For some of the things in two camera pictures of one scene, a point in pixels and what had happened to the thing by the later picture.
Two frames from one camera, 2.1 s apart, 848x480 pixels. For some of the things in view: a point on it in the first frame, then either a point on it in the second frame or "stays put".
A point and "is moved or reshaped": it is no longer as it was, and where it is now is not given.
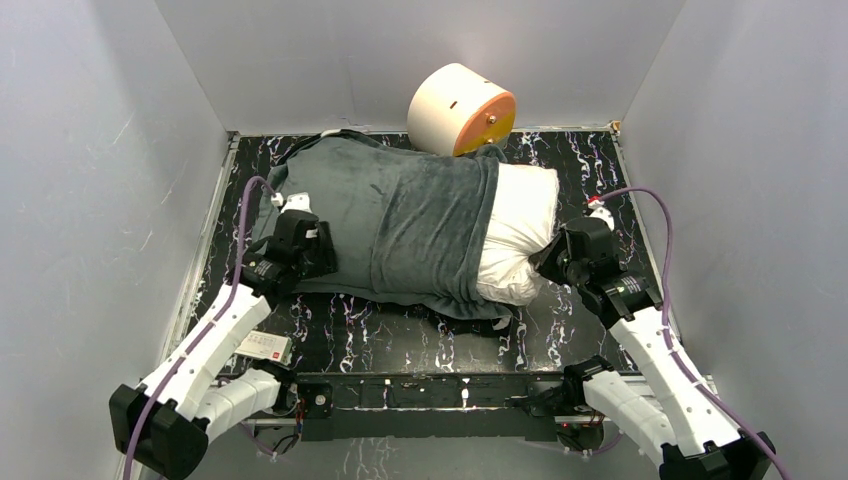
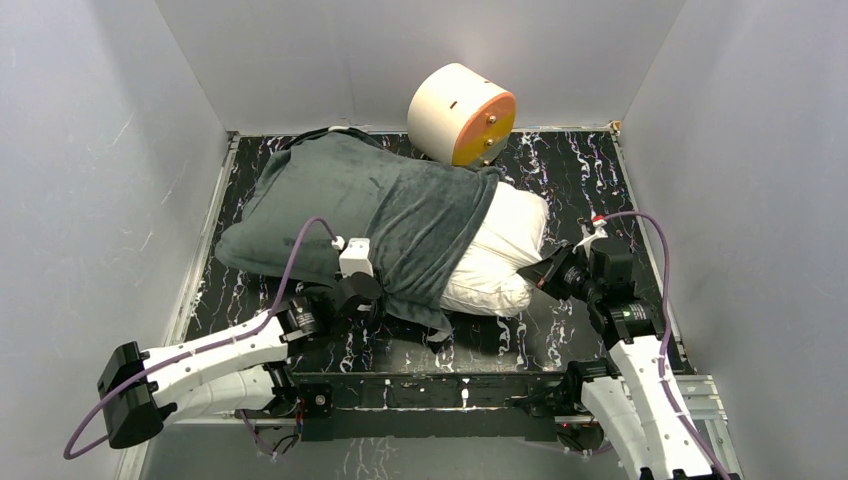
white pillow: (523, 221) is moved or reshaped
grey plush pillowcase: (408, 225) is moved or reshaped
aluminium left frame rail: (181, 305) stays put
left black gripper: (321, 248) to (370, 307)
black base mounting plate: (426, 404) stays put
